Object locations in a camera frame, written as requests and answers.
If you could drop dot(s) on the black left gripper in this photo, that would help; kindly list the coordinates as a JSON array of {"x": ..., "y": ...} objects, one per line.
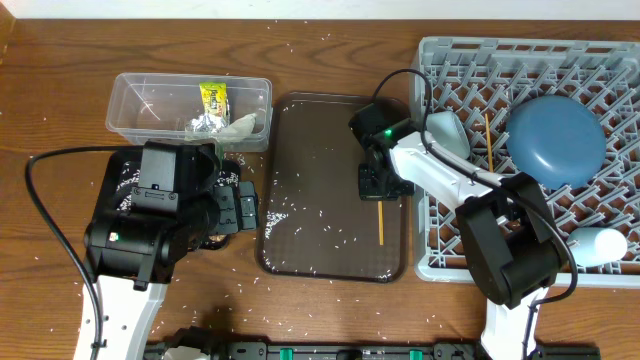
[{"x": 245, "y": 212}]

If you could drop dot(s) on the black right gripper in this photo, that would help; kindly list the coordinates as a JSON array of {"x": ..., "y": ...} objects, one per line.
[{"x": 377, "y": 186}]

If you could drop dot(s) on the brown food scrap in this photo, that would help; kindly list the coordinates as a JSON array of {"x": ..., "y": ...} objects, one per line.
[{"x": 216, "y": 242}]

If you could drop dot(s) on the white tissue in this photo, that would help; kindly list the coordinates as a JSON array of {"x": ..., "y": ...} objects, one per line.
[{"x": 240, "y": 128}]

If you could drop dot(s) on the light blue rice bowl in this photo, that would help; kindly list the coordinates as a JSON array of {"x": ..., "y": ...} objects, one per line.
[{"x": 448, "y": 131}]

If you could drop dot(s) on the aluminium foil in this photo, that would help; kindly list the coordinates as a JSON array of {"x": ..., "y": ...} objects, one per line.
[{"x": 204, "y": 126}]

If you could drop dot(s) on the yellow snack wrapper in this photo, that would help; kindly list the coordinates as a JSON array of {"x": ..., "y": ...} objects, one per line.
[{"x": 215, "y": 103}]

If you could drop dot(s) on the large dark blue bowl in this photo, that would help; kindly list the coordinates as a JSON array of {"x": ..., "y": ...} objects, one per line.
[{"x": 556, "y": 140}]

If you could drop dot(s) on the small light blue cup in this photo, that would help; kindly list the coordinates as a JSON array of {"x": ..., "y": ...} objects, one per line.
[{"x": 592, "y": 246}]

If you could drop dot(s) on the wooden chopstick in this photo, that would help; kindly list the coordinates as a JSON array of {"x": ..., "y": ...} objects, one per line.
[
  {"x": 380, "y": 213},
  {"x": 489, "y": 143}
]

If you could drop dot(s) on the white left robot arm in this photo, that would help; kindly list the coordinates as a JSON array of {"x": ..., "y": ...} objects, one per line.
[{"x": 157, "y": 203}]

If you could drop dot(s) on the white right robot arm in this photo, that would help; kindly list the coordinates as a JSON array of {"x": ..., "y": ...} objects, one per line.
[{"x": 512, "y": 247}]

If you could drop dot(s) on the grey dishwasher rack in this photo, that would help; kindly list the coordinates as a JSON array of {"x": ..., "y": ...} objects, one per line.
[{"x": 473, "y": 76}]

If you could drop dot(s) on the dark brown serving tray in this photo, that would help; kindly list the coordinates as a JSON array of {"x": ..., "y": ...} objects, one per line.
[{"x": 315, "y": 224}]

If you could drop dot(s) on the black rectangular tray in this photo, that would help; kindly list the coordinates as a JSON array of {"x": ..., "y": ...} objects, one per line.
[{"x": 129, "y": 177}]

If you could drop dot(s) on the clear plastic bin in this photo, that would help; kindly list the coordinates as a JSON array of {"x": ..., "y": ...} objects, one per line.
[{"x": 151, "y": 106}]

